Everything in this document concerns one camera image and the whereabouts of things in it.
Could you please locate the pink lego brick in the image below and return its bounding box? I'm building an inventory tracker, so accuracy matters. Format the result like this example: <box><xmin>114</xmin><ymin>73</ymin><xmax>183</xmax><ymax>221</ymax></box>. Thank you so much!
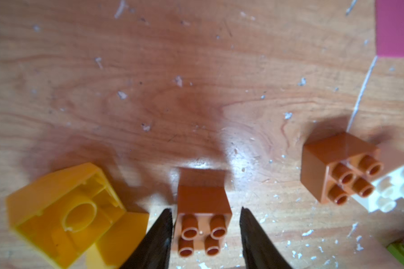
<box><xmin>375</xmin><ymin>0</ymin><xmax>404</xmax><ymax>58</ymax></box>

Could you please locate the yellow lego brick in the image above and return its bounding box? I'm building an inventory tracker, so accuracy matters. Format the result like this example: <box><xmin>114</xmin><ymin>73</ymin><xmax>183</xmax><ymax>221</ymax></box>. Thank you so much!
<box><xmin>86</xmin><ymin>213</ymin><xmax>149</xmax><ymax>269</ymax></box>
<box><xmin>6</xmin><ymin>163</ymin><xmax>126</xmax><ymax>269</ymax></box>

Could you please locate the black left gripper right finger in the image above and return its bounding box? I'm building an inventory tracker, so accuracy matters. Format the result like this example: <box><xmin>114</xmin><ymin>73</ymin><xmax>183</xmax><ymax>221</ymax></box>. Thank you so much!
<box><xmin>239</xmin><ymin>207</ymin><xmax>292</xmax><ymax>269</ymax></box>

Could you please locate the brown lego brick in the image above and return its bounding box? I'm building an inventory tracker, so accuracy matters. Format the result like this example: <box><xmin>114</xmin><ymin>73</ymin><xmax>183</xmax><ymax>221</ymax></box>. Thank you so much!
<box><xmin>172</xmin><ymin>185</ymin><xmax>232</xmax><ymax>258</ymax></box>
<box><xmin>300</xmin><ymin>132</ymin><xmax>384</xmax><ymax>206</ymax></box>

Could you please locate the white lego brick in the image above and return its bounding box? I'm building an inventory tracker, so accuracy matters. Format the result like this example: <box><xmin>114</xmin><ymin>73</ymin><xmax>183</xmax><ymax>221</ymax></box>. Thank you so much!
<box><xmin>351</xmin><ymin>144</ymin><xmax>404</xmax><ymax>214</ymax></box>

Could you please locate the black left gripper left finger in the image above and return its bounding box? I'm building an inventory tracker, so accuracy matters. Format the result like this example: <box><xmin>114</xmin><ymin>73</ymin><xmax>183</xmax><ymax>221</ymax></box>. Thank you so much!
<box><xmin>120</xmin><ymin>208</ymin><xmax>173</xmax><ymax>269</ymax></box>

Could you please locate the yellow lego brick rear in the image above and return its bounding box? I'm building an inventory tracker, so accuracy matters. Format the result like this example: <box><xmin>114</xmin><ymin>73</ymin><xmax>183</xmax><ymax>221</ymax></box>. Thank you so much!
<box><xmin>6</xmin><ymin>163</ymin><xmax>126</xmax><ymax>269</ymax></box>

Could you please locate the yellow lego brick front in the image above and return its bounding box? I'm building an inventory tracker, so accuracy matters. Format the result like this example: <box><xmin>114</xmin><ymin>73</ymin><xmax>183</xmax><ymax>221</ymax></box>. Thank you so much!
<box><xmin>86</xmin><ymin>213</ymin><xmax>149</xmax><ymax>269</ymax></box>

